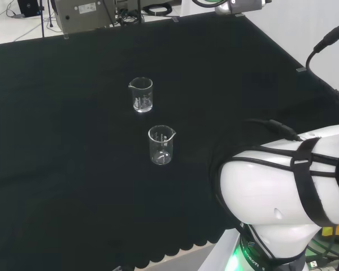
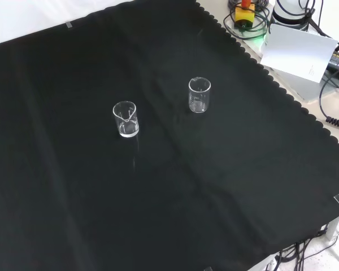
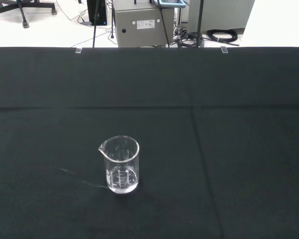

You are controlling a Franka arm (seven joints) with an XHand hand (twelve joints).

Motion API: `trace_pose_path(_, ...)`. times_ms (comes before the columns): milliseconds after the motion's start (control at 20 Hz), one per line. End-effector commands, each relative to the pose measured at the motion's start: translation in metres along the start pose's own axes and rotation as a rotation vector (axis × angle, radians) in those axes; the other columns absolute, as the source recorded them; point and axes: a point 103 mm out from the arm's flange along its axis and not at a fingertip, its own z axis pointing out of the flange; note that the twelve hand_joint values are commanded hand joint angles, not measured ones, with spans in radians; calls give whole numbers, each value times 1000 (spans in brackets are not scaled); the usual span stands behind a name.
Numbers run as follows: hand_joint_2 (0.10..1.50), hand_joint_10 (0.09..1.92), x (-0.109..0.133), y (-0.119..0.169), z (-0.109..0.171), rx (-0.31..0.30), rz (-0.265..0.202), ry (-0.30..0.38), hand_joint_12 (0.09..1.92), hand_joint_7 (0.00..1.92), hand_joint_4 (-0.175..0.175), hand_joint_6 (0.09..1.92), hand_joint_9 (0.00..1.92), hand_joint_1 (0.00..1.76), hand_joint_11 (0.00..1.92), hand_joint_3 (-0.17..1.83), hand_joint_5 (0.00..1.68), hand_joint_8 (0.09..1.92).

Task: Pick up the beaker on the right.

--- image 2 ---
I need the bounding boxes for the clear glass beaker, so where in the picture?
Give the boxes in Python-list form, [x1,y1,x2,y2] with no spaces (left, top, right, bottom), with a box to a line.
[112,100,140,138]
[188,77,212,114]

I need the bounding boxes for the black bench cloth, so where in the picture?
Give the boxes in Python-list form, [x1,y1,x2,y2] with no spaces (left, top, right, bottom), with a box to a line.
[0,0,339,271]

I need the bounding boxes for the yellow stop button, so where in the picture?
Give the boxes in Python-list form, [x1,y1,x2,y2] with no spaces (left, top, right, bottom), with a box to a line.
[234,0,256,30]

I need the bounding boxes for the pale board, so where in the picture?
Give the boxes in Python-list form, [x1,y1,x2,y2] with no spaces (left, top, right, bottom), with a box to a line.
[259,23,339,84]

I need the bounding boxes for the white bench leg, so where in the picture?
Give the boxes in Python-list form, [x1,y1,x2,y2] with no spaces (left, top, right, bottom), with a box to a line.
[325,210,339,241]

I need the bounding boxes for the coiled black cable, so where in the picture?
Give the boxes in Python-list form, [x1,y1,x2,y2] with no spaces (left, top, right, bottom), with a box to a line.
[325,116,339,131]

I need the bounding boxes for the black floor cable bundle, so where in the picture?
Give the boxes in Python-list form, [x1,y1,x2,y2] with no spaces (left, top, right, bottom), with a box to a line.
[275,222,339,271]

